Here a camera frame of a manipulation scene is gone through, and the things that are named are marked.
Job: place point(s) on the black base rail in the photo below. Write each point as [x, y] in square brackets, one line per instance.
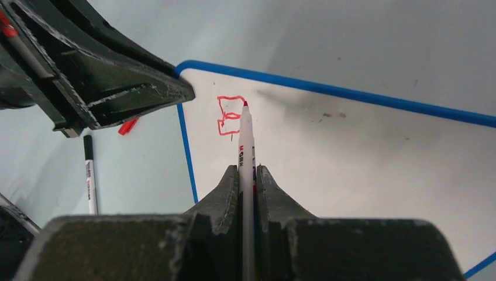
[17, 234]

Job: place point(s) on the red marker cap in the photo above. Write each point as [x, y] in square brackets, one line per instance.
[127, 127]

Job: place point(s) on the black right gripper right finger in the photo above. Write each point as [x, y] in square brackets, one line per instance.
[297, 245]

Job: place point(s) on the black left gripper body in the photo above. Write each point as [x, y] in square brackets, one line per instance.
[26, 78]

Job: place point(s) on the red whiteboard marker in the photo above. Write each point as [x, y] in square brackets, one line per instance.
[247, 185]

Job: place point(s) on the black whiteboard marker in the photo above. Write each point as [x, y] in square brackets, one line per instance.
[89, 169]

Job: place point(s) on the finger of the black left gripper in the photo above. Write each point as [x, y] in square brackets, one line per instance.
[99, 88]
[86, 18]

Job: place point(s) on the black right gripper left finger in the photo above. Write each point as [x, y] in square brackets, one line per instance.
[199, 244]

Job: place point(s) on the white blue-framed whiteboard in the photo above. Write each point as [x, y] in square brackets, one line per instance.
[347, 153]

